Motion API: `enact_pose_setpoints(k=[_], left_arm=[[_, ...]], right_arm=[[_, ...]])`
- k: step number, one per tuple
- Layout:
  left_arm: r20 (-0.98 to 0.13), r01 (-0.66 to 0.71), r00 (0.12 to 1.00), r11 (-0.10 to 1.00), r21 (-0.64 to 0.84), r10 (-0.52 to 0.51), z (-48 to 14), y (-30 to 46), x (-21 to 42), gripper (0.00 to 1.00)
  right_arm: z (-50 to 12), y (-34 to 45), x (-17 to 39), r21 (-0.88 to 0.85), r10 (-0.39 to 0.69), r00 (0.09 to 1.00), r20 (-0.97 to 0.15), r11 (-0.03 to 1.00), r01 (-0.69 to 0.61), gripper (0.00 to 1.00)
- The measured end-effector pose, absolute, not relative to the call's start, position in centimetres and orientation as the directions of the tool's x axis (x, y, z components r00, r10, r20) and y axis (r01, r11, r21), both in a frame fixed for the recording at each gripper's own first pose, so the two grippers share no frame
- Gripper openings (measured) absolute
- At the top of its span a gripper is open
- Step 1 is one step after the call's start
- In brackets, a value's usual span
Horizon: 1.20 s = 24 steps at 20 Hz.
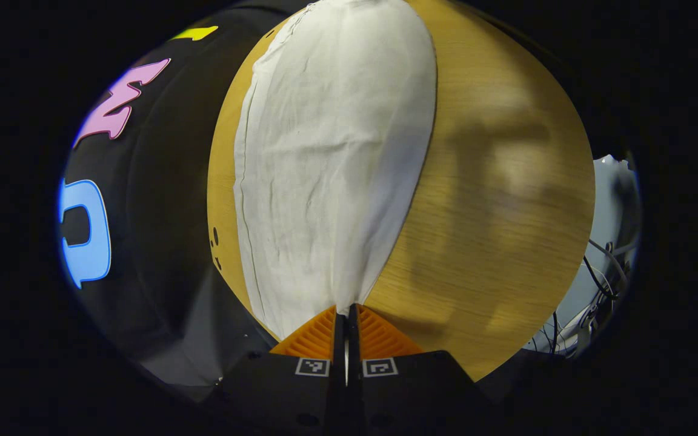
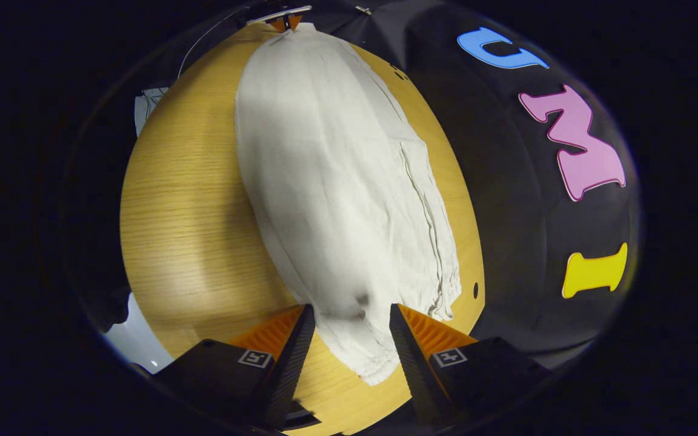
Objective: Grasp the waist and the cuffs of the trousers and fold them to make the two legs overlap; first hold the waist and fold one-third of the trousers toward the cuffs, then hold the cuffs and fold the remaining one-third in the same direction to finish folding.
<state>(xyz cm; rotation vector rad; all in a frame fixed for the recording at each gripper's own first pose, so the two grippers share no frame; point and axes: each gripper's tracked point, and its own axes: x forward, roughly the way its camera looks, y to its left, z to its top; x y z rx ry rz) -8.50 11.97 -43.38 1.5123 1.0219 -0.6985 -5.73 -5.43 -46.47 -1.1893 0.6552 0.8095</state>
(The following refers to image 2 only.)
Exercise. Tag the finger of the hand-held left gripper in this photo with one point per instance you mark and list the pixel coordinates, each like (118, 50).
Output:
(276, 23)
(294, 22)

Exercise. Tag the white jeans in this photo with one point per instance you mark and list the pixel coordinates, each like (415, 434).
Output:
(325, 181)

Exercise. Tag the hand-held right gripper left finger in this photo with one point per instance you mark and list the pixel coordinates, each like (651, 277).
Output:
(297, 357)

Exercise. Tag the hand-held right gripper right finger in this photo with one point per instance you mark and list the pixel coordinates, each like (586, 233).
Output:
(406, 357)

